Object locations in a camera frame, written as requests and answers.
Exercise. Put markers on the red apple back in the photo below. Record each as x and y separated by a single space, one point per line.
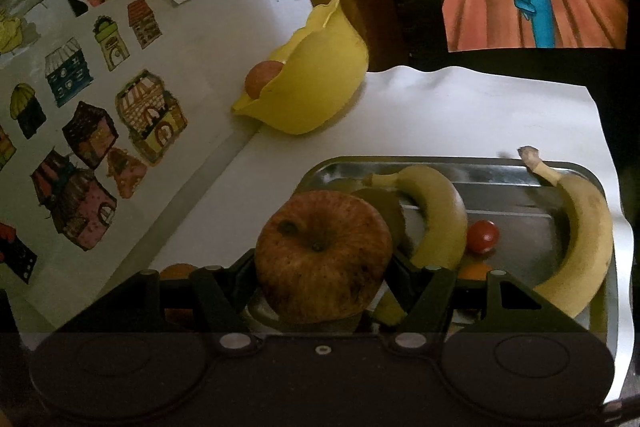
177 271

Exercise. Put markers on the white printed table cloth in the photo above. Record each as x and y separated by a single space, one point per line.
454 112

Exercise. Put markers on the houses drawing paper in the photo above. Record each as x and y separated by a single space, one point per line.
112 129

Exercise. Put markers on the yellow flower-shaped bowl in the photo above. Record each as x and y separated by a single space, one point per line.
324 63

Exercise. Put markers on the small orange tangerine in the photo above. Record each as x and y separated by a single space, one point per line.
474 271

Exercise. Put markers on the red cherry tomato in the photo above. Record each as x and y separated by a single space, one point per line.
482 237

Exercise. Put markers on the brown kiwi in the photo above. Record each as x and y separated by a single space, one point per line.
389 208

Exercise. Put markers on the yellow banana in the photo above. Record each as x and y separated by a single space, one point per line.
445 221
590 248

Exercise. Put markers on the apple inside yellow bowl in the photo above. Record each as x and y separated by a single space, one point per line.
260 75

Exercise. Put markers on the red apple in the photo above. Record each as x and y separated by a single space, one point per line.
322 256
177 271

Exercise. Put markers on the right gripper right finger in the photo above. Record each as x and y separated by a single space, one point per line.
439 307

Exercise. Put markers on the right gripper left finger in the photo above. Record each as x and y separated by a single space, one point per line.
212 301

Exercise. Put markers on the red apple front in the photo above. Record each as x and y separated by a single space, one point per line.
322 256

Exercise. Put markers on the metal tray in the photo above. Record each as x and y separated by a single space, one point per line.
528 211

